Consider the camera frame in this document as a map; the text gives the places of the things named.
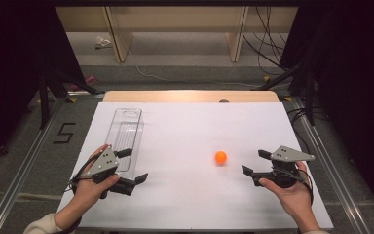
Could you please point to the clear plastic tray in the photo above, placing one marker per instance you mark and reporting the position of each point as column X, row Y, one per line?
column 126, row 130

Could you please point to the person's right hand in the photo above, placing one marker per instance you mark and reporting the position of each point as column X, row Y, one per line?
column 295, row 198

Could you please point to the light wooden table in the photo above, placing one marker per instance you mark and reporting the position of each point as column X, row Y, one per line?
column 175, row 96

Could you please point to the white board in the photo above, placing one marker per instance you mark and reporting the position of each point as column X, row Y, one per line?
column 191, row 195

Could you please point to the pink object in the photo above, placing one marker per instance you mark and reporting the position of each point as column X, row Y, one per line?
column 90, row 79

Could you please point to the black metal stand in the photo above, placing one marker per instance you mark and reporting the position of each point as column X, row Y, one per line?
column 310, row 104
column 44, row 104

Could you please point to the black curtain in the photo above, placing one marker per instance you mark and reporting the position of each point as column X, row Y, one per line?
column 9, row 65
column 357, row 81

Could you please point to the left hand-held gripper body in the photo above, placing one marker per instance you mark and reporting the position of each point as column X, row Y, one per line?
column 105, row 162

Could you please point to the light wooden desk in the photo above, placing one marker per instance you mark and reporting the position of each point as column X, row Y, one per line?
column 181, row 19

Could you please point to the orange ball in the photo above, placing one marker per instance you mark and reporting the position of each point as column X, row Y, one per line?
column 220, row 157

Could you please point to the crumpled white paper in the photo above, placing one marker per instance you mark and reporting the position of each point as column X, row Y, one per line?
column 103, row 42

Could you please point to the person's left hand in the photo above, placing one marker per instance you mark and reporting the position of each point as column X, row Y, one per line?
column 86, row 195

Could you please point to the metal floor rail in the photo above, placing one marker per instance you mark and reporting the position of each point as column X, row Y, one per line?
column 19, row 182
column 334, row 182

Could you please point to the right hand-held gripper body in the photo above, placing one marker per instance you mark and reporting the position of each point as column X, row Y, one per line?
column 287, row 172

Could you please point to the yellow tape piece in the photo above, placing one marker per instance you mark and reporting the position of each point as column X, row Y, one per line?
column 72, row 100
column 286, row 98
column 266, row 78

